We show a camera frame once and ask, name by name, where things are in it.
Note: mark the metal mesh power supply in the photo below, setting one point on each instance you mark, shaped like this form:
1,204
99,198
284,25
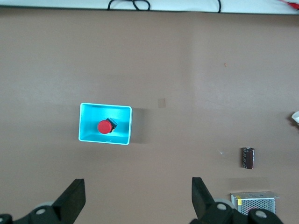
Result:
257,200

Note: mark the red push button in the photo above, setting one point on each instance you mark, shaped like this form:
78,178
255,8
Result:
104,127

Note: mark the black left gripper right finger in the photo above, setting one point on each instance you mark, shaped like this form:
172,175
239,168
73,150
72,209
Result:
210,212

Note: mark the dark brown capacitor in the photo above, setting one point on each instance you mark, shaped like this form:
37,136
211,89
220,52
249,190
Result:
248,158

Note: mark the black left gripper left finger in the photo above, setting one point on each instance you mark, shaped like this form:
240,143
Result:
58,212

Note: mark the cyan plastic box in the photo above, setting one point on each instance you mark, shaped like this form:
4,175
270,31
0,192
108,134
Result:
91,116

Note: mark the white metal tee fitting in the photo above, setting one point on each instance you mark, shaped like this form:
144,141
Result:
296,116

